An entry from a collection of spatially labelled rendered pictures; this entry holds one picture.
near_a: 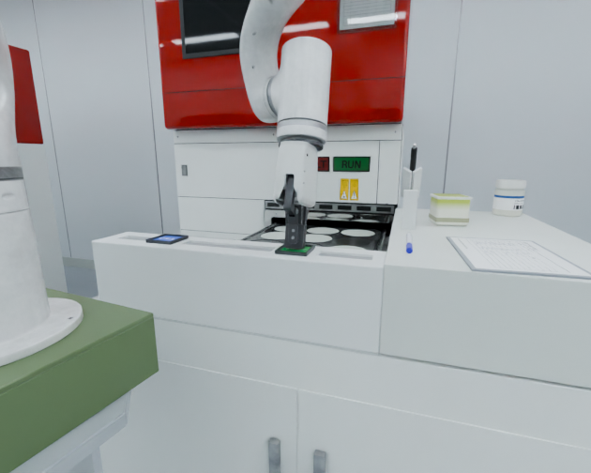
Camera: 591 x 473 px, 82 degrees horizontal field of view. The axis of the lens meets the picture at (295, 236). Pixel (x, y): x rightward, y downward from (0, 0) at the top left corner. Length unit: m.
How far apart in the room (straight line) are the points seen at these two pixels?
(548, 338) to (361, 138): 0.77
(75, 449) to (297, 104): 0.52
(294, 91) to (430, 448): 0.60
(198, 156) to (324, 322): 0.92
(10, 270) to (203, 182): 0.92
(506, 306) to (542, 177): 2.23
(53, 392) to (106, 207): 3.41
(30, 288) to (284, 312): 0.34
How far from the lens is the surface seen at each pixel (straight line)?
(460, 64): 2.68
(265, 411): 0.69
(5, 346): 0.49
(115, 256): 0.73
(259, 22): 0.64
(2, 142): 0.49
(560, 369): 0.60
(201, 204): 1.34
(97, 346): 0.47
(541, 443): 0.66
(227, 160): 1.27
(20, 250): 0.49
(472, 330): 0.55
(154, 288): 0.69
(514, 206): 1.07
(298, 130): 0.55
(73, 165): 4.06
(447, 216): 0.85
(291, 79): 0.59
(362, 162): 1.12
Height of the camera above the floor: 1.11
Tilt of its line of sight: 13 degrees down
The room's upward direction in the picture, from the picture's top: straight up
